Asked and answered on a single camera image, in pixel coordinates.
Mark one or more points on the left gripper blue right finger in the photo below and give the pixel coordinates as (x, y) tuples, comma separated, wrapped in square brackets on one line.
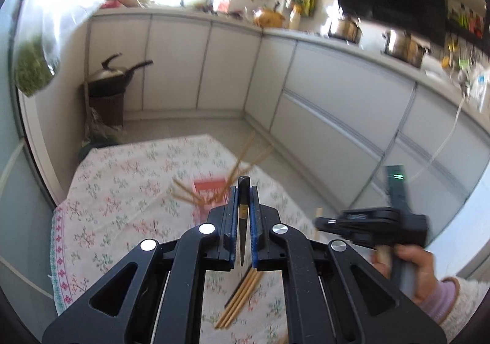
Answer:
[(257, 230)]

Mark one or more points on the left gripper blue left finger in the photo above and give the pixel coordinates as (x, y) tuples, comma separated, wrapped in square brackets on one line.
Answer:
[(229, 231)]

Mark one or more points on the black chopstick with gold band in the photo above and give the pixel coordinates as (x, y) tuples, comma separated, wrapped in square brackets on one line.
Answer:
[(243, 209)]

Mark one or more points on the wooden chopstick poking through basket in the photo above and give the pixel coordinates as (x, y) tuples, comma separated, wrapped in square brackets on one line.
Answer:
[(263, 156)]

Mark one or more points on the wooden chopstick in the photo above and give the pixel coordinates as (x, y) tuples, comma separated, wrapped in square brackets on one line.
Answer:
[(243, 299), (237, 295), (244, 296), (242, 154)]

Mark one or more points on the white fluffy sleeve forearm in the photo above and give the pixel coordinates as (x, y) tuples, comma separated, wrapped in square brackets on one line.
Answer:
[(450, 302)]

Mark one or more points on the white kitchen cabinets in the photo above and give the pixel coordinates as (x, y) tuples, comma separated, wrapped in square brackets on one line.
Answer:
[(339, 113)]

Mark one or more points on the person right hand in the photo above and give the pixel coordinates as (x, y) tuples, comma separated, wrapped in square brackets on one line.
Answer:
[(423, 261)]

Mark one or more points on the pink plastic utensil basket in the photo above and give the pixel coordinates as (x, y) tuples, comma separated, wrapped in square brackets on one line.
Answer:
[(212, 191)]

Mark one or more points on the floral tablecloth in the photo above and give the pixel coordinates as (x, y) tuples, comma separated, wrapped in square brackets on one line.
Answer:
[(121, 195)]

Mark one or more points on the dark brown stool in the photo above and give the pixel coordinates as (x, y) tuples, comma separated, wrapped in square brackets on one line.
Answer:
[(111, 109)]

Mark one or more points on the black wok with lid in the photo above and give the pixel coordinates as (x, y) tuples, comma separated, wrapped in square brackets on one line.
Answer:
[(110, 81)]

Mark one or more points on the steel pot far right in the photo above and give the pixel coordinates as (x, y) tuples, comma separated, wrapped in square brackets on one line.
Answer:
[(401, 45)]

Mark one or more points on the yellow kettle pot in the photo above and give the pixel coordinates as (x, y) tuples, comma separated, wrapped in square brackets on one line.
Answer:
[(268, 17)]

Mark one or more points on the steel pot near hood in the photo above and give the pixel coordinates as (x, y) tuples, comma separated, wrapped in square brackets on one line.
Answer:
[(345, 28)]

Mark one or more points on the hanging green vegetable bag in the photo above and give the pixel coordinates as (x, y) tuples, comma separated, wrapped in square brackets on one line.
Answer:
[(36, 64)]

